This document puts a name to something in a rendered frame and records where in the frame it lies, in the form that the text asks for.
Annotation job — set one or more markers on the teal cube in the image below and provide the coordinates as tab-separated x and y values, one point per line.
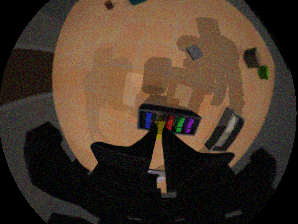
134	2

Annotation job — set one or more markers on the small green block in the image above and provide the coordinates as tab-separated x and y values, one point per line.
263	72

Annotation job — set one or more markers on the yellow fuse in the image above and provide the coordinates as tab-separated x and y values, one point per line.
160	125

